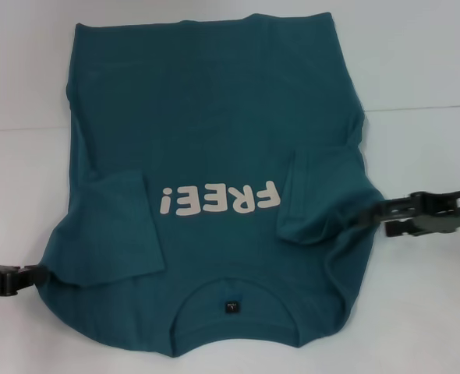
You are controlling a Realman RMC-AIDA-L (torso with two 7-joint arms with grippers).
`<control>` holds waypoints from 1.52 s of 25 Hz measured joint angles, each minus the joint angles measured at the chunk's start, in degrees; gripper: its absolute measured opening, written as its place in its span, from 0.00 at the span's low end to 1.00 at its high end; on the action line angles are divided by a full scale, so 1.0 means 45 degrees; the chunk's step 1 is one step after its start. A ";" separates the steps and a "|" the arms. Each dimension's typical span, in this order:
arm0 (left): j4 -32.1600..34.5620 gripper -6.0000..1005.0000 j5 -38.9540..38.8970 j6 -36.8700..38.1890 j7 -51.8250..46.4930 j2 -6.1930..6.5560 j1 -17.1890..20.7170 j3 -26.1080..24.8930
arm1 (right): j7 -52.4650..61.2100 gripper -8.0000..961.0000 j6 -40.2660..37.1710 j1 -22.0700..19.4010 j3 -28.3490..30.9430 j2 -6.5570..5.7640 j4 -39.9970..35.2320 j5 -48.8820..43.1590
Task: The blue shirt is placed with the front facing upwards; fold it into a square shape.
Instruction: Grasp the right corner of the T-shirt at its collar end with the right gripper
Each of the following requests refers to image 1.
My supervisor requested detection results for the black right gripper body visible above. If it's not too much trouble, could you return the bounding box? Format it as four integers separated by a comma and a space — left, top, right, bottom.
419, 186, 460, 235

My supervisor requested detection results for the teal FREE print t-shirt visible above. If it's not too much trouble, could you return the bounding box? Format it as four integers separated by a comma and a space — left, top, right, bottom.
37, 12, 385, 349

